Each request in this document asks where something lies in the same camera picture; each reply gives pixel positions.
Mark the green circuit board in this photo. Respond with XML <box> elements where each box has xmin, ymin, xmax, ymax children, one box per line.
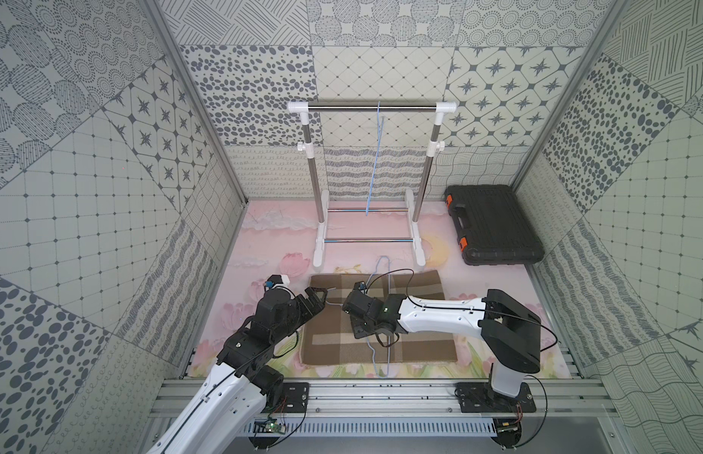
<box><xmin>253</xmin><ymin>418</ymin><xmax>287</xmax><ymax>436</ymax></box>

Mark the right controller board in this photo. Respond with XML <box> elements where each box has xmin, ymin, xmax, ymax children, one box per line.
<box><xmin>493</xmin><ymin>419</ymin><xmax>522</xmax><ymax>448</ymax></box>

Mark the aluminium mounting rail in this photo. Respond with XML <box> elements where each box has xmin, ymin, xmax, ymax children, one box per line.
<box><xmin>149</xmin><ymin>376</ymin><xmax>619</xmax><ymax>438</ymax></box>

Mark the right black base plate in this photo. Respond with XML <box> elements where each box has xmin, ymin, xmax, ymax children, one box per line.
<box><xmin>455</xmin><ymin>382</ymin><xmax>537</xmax><ymax>414</ymax></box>

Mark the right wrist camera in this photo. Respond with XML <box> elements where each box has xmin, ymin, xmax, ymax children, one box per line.
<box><xmin>354</xmin><ymin>281</ymin><xmax>368</xmax><ymax>293</ymax></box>

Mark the black plastic tool case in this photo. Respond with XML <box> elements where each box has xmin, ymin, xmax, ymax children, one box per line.
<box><xmin>444</xmin><ymin>185</ymin><xmax>544</xmax><ymax>266</ymax></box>

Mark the blue wire hanger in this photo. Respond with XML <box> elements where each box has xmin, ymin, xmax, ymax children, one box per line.
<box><xmin>365</xmin><ymin>102</ymin><xmax>385</xmax><ymax>216</ymax></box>
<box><xmin>366</xmin><ymin>255</ymin><xmax>397</xmax><ymax>378</ymax></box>

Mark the pink floral table mat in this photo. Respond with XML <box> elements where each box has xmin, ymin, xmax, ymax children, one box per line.
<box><xmin>188</xmin><ymin>201</ymin><xmax>546</xmax><ymax>378</ymax></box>

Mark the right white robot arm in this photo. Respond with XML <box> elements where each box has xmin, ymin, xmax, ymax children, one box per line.
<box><xmin>342</xmin><ymin>286</ymin><xmax>544</xmax><ymax>398</ymax></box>

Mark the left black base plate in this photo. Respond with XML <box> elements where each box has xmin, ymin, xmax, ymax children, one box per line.
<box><xmin>263</xmin><ymin>382</ymin><xmax>310</xmax><ymax>414</ymax></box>

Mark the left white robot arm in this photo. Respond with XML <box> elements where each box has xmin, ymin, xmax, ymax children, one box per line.
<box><xmin>149</xmin><ymin>284</ymin><xmax>328</xmax><ymax>453</ymax></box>

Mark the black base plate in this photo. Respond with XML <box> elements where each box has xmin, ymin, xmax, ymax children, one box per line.
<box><xmin>263</xmin><ymin>382</ymin><xmax>310</xmax><ymax>414</ymax></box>
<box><xmin>455</xmin><ymin>382</ymin><xmax>537</xmax><ymax>414</ymax></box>

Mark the brown plaid scarf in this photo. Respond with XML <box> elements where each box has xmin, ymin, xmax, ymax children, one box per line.
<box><xmin>300</xmin><ymin>271</ymin><xmax>457</xmax><ymax>366</ymax></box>

